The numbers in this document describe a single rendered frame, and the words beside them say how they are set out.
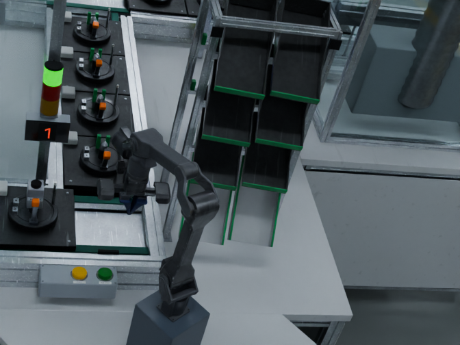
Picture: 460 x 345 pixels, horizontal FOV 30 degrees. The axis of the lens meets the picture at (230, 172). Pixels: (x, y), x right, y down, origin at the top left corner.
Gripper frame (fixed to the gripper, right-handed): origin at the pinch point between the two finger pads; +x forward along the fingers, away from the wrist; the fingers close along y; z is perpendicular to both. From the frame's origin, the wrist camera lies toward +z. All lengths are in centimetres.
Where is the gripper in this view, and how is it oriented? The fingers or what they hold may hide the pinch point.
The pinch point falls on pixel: (131, 204)
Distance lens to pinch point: 227.5
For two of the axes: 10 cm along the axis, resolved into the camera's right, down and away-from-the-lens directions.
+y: -9.6, -0.7, -2.7
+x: -2.3, 7.4, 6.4
